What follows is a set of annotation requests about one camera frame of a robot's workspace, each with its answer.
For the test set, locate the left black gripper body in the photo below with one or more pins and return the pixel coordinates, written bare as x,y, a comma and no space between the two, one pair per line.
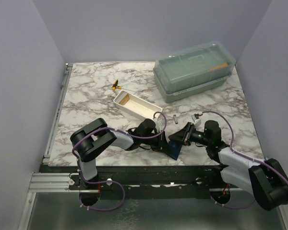
156,142

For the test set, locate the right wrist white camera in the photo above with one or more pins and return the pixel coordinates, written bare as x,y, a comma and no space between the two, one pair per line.
197,119

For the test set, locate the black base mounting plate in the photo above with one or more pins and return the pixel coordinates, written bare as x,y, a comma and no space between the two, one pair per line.
140,182

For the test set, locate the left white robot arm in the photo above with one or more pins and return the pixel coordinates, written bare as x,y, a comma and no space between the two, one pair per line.
91,140

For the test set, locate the blue card holder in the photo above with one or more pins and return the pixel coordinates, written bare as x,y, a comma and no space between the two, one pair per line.
173,149

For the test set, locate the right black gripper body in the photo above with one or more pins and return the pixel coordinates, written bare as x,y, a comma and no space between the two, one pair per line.
195,136

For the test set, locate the small grey metal cylinder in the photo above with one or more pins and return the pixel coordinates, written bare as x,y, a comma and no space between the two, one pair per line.
175,119

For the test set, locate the yellow black handled screwdriver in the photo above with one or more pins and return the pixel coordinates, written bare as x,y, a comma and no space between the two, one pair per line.
116,86

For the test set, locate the stack of cards in tray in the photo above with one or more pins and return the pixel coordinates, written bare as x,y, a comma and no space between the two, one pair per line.
123,98

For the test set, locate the white rectangular tray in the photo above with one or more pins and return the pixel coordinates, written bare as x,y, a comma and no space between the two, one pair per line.
138,107

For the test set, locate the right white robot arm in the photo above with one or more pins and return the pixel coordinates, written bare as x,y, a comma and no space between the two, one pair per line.
265,180

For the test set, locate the green bin with clear lid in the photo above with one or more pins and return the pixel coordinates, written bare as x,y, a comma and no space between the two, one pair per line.
193,70

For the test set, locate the left aluminium rail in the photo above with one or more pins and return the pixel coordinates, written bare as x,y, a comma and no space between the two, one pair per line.
49,182

